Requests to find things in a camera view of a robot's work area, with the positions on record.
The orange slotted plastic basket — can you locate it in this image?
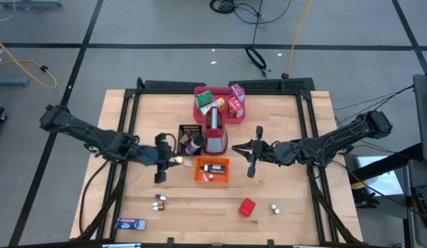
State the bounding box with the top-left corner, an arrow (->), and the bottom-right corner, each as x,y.
194,156 -> 231,184

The black support beam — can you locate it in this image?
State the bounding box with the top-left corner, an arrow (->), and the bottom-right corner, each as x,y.
349,143 -> 424,183

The black cable bundle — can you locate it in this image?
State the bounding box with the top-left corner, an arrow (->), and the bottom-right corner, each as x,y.
209,0 -> 293,25

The patterned paprika tin red lid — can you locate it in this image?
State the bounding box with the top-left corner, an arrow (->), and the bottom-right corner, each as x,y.
238,198 -> 256,218

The purple spice bottle black cap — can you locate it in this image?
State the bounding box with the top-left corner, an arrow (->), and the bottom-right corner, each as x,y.
185,135 -> 205,156

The black solid panel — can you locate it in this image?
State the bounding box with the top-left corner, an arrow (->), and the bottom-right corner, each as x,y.
143,79 -> 207,91

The purple Raisin Bran cereal box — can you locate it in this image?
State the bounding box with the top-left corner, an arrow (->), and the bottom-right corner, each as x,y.
229,83 -> 245,104

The blue and white small box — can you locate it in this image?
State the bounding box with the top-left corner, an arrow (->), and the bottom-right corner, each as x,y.
116,217 -> 147,231

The green cereal box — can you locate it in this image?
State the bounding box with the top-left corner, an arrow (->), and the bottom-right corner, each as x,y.
194,90 -> 214,110

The red cereal box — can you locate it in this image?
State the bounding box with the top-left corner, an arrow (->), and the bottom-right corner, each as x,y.
227,97 -> 244,119

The pink plastic tray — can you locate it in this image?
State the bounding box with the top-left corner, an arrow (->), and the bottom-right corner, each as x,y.
193,85 -> 247,125

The steel box grater red handle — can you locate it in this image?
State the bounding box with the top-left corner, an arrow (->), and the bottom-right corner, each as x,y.
202,105 -> 229,156

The grey stand foot bar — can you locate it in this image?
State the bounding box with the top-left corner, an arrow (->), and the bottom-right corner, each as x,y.
0,0 -> 63,9
0,77 -> 29,87

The black slotted plastic basket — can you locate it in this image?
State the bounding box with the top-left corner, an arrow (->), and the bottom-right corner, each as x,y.
177,123 -> 205,156

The black perforated panel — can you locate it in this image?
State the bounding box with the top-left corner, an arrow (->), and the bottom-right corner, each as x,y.
229,77 -> 316,93

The grey spice bottle black cap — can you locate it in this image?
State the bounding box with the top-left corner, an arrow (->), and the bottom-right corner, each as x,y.
198,164 -> 227,174

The yellow hanging cable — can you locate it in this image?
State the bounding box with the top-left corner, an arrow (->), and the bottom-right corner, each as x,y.
281,0 -> 313,79

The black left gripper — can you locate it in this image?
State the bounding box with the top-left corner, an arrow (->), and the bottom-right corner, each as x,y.
137,133 -> 182,185

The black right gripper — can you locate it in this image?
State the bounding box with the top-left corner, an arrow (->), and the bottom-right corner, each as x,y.
231,125 -> 295,178

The white sheet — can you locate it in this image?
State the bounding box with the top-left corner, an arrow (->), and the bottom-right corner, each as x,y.
354,154 -> 395,197

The yellow floor cable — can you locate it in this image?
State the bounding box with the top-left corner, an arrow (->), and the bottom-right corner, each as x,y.
0,36 -> 58,89

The yellow Corn Pops cereal box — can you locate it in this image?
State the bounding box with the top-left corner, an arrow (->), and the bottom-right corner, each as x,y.
199,97 -> 227,116

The black keyboard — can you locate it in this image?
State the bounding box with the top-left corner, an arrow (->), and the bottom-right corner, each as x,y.
410,185 -> 427,229

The black hanging cable with coil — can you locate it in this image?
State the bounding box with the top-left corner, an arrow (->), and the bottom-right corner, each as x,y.
244,0 -> 268,77

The grey desk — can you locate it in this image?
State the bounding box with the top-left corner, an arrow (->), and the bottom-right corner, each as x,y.
412,73 -> 427,163

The black metal table frame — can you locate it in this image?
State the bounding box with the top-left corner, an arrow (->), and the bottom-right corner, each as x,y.
75,77 -> 364,246

